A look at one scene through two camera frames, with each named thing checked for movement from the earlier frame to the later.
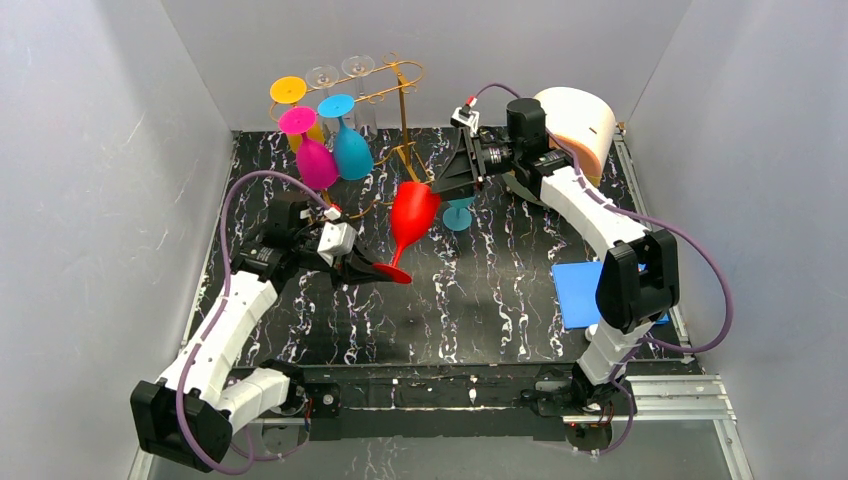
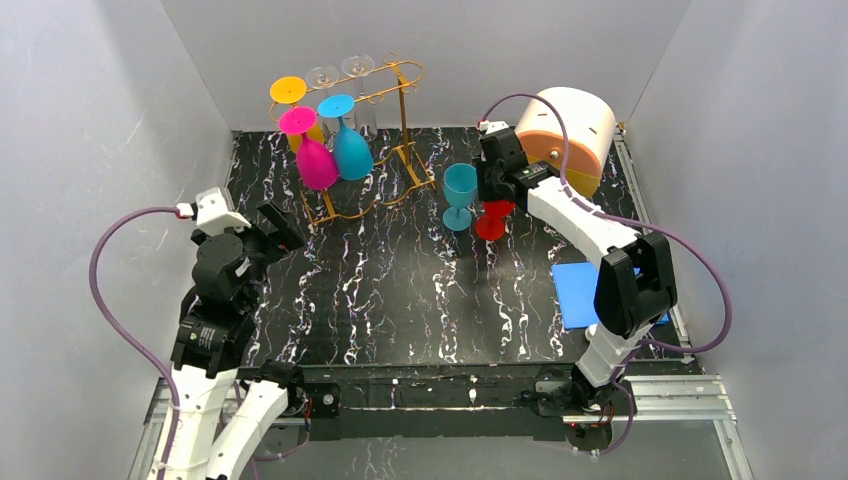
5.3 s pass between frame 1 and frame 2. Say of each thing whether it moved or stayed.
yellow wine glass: stayed
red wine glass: moved
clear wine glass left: stayed
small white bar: stayed
